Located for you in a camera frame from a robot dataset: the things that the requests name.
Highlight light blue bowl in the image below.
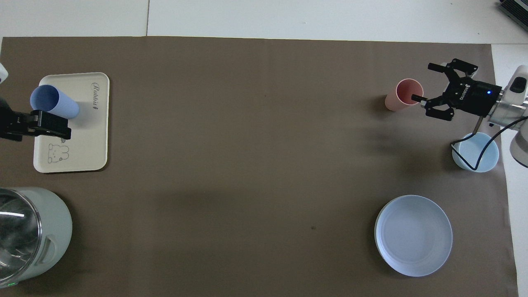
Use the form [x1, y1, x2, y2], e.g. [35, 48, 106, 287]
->
[452, 132, 500, 173]

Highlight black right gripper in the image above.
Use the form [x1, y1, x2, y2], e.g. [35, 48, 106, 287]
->
[411, 58, 503, 121]

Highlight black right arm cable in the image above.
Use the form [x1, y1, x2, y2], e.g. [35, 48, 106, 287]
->
[450, 117, 528, 171]

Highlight pale green cooking pot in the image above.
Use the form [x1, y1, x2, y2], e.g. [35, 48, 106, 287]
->
[0, 187, 73, 288]

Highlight pink plastic cup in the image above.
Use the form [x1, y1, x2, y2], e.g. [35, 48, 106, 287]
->
[385, 78, 424, 111]

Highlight brown table mat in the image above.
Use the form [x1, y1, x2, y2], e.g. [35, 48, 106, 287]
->
[0, 36, 519, 297]

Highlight white rabbit print tray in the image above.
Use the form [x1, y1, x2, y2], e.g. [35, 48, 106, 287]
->
[33, 72, 110, 173]

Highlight grey device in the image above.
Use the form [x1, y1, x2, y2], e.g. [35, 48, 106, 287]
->
[497, 0, 528, 19]

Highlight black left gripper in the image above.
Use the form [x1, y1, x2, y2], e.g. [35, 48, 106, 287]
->
[0, 96, 72, 142]

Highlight blue plastic cup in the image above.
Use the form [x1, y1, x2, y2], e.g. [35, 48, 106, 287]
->
[30, 85, 79, 120]

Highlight blue round plate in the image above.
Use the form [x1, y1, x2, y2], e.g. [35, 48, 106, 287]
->
[374, 210, 382, 260]
[375, 195, 453, 277]

